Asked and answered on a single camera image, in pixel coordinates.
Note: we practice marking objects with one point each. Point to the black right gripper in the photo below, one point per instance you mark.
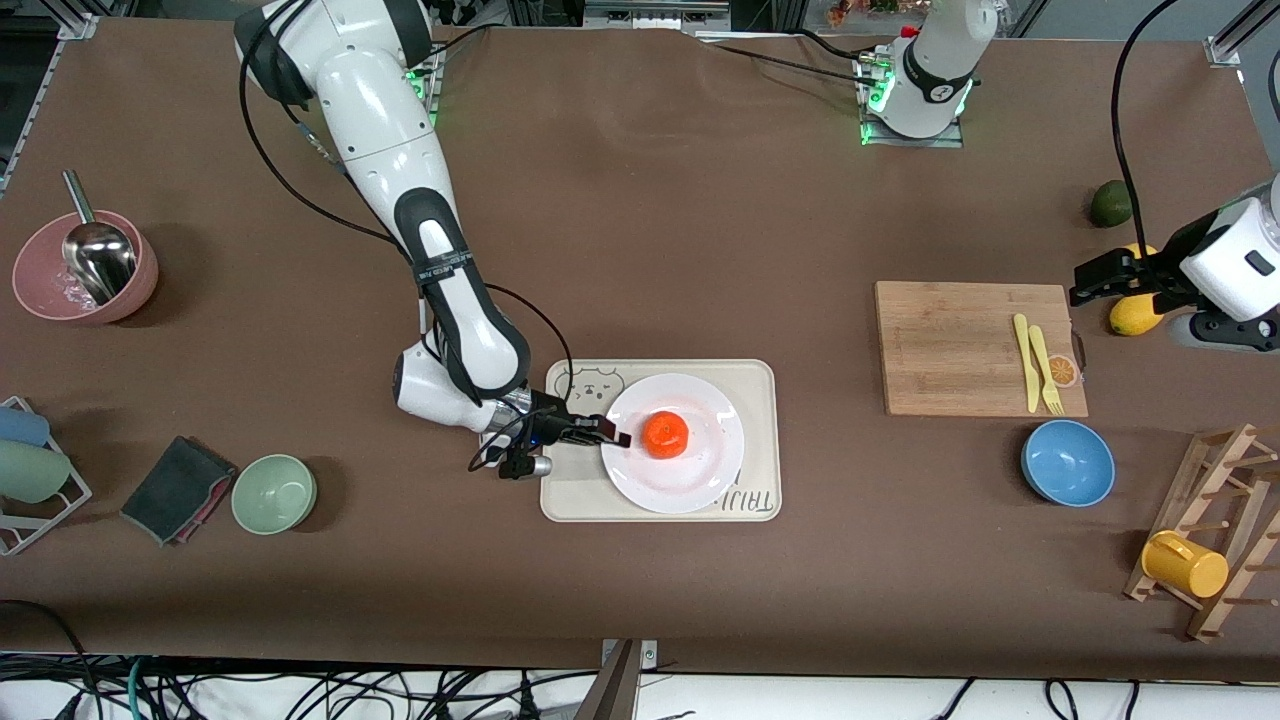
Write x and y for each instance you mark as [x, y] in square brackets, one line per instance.
[553, 414]

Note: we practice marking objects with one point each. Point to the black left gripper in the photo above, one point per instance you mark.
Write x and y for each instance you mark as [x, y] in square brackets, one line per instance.
[1160, 262]

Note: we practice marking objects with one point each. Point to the orange fruit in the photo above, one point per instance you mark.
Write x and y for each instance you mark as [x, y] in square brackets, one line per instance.
[666, 434]

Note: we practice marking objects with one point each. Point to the white round plate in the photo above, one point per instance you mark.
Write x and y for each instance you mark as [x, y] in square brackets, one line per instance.
[690, 480]

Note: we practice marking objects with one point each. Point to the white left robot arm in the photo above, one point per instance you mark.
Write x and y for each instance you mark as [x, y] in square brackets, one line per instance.
[1235, 255]

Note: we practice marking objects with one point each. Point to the pale green plate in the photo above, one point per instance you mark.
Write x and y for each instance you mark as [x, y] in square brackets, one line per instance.
[30, 472]

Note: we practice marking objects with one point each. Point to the yellow lemon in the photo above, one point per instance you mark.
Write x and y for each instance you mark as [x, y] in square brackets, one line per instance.
[1140, 250]
[1135, 318]

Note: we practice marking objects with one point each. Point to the green avocado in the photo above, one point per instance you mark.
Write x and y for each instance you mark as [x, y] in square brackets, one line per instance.
[1110, 203]

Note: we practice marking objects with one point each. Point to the orange slice piece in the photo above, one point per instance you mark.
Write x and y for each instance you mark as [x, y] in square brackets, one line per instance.
[1063, 371]

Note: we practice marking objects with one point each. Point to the yellow plastic fork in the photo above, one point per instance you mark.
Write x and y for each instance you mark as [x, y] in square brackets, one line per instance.
[1045, 365]

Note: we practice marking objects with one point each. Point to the yellow plastic knife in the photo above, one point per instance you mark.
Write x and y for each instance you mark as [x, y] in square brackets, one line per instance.
[1025, 350]

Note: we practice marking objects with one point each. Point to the cream bear print tray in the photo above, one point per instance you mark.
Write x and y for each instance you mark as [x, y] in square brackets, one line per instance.
[760, 420]

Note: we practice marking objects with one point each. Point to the wooden cutting board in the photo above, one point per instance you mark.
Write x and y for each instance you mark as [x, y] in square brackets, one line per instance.
[940, 350]

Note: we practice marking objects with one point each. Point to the blue bowl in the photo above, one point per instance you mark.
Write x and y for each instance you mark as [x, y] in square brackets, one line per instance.
[1068, 463]

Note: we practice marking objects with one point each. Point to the wooden peg cup rack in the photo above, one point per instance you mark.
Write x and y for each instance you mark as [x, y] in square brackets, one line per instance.
[1160, 530]

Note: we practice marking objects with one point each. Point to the yellow mug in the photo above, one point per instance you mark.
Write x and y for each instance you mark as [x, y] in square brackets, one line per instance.
[1185, 565]

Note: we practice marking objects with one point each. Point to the light green bowl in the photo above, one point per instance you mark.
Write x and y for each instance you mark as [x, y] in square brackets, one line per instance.
[275, 492]

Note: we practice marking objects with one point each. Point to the dark grey folded cloth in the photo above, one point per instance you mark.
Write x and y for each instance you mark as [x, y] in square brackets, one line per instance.
[170, 490]

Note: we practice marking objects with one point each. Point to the metal scoop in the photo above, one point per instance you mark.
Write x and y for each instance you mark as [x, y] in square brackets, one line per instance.
[100, 260]

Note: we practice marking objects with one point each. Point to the clear ice pieces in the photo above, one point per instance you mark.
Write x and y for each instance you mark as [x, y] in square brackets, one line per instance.
[70, 292]

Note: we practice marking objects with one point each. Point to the blue cup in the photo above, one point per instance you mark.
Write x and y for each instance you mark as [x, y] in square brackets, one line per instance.
[20, 427]

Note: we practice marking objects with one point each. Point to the pink bowl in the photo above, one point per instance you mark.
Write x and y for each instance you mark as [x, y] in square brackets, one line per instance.
[35, 270]

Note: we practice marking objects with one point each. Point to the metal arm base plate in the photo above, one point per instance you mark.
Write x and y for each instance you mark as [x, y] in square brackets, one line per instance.
[950, 140]
[432, 90]

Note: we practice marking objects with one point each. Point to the metal table edge bracket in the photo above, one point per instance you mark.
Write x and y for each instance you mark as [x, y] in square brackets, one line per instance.
[625, 680]

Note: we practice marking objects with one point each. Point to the aluminium frame rail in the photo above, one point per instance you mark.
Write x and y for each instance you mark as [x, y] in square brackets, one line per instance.
[655, 12]

